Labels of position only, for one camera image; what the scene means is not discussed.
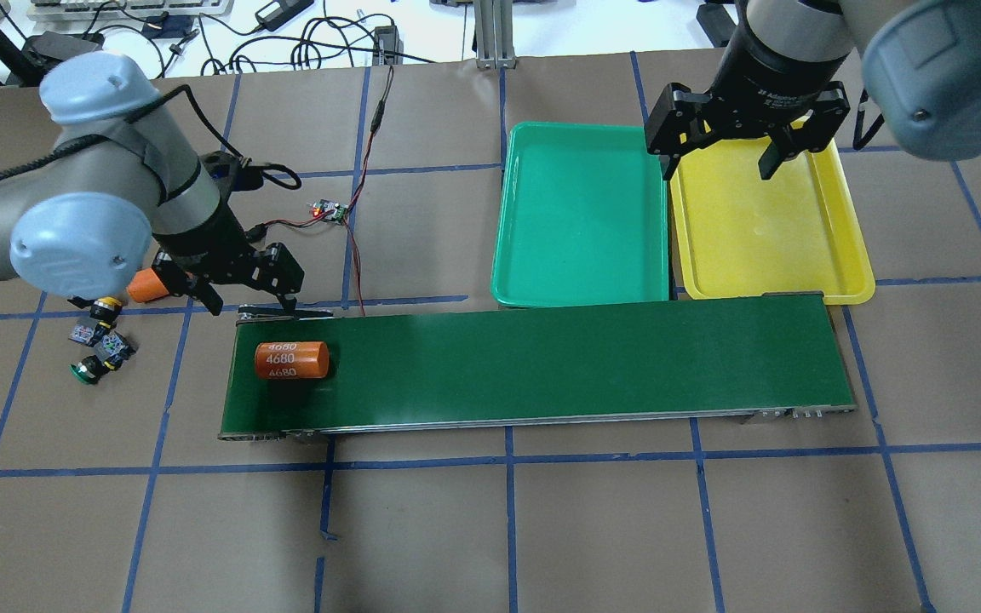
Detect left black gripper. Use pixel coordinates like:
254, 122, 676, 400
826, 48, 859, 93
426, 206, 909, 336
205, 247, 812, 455
152, 242, 304, 317

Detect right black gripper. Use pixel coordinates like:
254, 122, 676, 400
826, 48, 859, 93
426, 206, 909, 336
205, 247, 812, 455
644, 25, 850, 181

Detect plain orange cylinder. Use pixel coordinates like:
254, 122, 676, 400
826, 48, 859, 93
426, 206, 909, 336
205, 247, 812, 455
126, 268, 170, 303

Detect yellow push button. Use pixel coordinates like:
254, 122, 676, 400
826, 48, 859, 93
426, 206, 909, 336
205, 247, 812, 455
67, 296, 124, 347

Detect green push button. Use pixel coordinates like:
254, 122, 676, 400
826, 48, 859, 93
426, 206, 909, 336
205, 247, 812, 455
70, 331, 137, 385

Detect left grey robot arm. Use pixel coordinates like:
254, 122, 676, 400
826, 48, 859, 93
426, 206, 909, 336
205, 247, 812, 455
0, 51, 304, 314

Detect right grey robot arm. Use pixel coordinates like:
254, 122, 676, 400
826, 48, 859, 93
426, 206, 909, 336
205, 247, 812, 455
644, 1, 981, 180

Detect orange cylinder marked 4680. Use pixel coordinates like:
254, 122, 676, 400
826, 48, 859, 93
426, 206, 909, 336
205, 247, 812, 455
253, 341, 330, 381

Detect yellow plastic tray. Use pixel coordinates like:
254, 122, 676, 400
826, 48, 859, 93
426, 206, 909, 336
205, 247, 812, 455
668, 137, 876, 306

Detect small controller circuit board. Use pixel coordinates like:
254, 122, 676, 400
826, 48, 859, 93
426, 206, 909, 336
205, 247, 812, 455
310, 199, 351, 226

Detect green plastic tray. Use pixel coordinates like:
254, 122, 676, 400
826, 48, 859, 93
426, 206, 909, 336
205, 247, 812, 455
490, 121, 671, 307

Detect green conveyor belt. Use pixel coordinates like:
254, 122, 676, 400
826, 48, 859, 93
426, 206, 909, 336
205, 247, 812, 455
218, 295, 855, 441

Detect red black wire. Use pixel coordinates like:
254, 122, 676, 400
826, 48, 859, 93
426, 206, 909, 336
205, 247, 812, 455
244, 64, 398, 318

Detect aluminium frame post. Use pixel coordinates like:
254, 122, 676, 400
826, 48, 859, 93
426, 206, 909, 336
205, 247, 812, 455
473, 0, 517, 70

